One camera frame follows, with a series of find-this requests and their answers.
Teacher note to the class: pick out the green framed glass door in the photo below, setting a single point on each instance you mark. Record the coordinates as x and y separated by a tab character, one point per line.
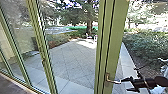
116	40

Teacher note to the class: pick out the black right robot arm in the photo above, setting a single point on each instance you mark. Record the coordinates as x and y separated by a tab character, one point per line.
160	82

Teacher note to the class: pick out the green garden bush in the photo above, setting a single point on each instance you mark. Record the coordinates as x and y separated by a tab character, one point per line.
146	45

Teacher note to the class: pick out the white patio chair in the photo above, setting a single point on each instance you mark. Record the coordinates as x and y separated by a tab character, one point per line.
95	38
88	37

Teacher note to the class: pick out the dark tree trunk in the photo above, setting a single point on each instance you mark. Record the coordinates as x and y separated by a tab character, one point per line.
89	25

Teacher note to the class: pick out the green window frame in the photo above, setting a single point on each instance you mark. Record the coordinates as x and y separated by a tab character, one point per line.
41	50

